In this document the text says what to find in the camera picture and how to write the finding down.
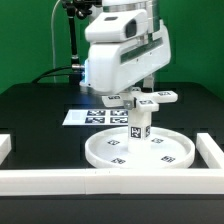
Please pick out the white fence front rail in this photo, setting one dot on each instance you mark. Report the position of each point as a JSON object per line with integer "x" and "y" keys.
{"x": 111, "y": 181}

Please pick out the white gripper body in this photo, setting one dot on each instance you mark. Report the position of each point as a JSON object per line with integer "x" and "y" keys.
{"x": 111, "y": 68}

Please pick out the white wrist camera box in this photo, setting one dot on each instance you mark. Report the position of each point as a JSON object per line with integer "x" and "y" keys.
{"x": 117, "y": 26}

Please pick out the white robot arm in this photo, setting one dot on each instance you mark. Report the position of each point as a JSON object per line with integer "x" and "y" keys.
{"x": 151, "y": 8}

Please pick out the white cross-shaped table base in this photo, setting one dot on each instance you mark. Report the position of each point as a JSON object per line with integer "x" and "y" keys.
{"x": 143, "y": 101}

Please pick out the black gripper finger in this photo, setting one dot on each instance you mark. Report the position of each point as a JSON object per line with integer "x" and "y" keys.
{"x": 128, "y": 100}
{"x": 148, "y": 82}

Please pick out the white fence right rail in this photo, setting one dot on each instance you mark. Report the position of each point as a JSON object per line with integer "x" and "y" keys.
{"x": 210, "y": 151}

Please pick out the white marker sheet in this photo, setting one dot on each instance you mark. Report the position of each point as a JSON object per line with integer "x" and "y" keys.
{"x": 89, "y": 117}

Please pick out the white fence left rail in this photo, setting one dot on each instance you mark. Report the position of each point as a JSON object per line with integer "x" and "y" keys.
{"x": 5, "y": 146}

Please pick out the white round table top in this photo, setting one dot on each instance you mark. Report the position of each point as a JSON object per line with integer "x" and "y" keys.
{"x": 165, "y": 148}

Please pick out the white fence rail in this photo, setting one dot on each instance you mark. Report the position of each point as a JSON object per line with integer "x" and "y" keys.
{"x": 111, "y": 181}
{"x": 210, "y": 151}
{"x": 5, "y": 146}

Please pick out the black camera stand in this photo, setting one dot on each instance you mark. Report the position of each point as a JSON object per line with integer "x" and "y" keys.
{"x": 80, "y": 9}

